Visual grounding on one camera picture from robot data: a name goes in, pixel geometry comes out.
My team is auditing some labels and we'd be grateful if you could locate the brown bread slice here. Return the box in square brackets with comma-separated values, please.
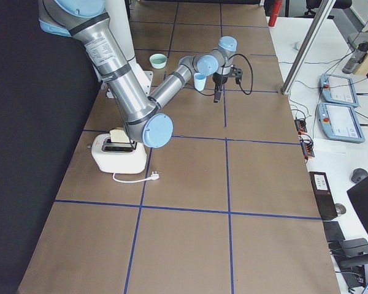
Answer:
[109, 127, 130, 144]

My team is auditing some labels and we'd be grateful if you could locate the red cylinder object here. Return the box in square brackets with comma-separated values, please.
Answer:
[268, 0, 283, 27]

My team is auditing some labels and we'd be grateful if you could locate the orange black connector block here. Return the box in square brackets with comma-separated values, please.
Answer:
[294, 118, 307, 135]

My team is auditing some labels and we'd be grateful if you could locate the black computer mouse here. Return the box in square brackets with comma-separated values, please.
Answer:
[350, 168, 368, 184]

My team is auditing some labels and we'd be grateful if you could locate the near blue teach pendant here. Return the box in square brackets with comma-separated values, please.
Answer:
[317, 102, 365, 143]

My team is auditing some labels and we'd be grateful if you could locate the white toaster power plug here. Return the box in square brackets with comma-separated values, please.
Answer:
[112, 171, 161, 184]

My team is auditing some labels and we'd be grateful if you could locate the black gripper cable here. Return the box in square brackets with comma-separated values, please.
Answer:
[199, 53, 254, 97]

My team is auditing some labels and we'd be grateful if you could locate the black box with label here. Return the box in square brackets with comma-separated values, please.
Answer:
[309, 171, 337, 221]

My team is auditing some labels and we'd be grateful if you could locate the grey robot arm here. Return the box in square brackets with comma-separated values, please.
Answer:
[38, 1, 237, 148]

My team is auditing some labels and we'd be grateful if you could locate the blue cup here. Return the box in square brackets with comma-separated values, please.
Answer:
[193, 73, 207, 91]

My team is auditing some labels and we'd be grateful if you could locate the aluminium frame post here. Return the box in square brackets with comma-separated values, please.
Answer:
[281, 0, 336, 95]

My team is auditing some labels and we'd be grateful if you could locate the mint green bowl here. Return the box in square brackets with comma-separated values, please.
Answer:
[149, 53, 167, 69]

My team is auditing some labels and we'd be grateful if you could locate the far blue teach pendant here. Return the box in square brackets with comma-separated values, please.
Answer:
[320, 73, 359, 108]

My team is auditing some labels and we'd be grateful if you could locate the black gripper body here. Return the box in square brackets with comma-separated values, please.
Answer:
[212, 66, 243, 88]

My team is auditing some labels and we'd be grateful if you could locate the blue teach pendant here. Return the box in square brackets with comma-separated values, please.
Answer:
[320, 73, 359, 108]
[317, 102, 365, 143]

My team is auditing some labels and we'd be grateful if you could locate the white side table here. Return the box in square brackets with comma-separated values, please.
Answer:
[265, 15, 368, 294]

